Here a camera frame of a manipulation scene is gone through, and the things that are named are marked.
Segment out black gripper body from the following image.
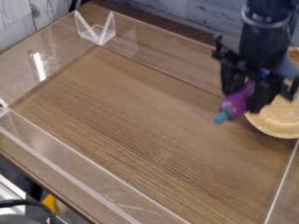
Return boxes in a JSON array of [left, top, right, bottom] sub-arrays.
[[212, 18, 299, 101]]

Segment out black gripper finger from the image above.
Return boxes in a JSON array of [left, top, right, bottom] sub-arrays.
[[221, 59, 246, 95], [249, 77, 284, 114]]

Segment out purple toy eggplant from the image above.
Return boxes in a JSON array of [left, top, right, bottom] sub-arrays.
[[214, 80, 256, 124]]

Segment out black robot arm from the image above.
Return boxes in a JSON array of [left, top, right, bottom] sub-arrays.
[[213, 0, 299, 118]]

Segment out brown wooden bowl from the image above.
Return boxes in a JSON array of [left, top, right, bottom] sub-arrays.
[[245, 46, 299, 140]]

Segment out clear acrylic tray walls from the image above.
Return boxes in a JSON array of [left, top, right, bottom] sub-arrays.
[[0, 4, 299, 224]]

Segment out yellow and black device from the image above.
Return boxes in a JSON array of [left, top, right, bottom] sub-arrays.
[[25, 194, 85, 224]]

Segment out clear acrylic corner bracket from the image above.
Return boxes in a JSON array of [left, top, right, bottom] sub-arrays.
[[74, 11, 117, 46]]

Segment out black cable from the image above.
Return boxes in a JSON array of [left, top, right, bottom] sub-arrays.
[[0, 199, 57, 224]]

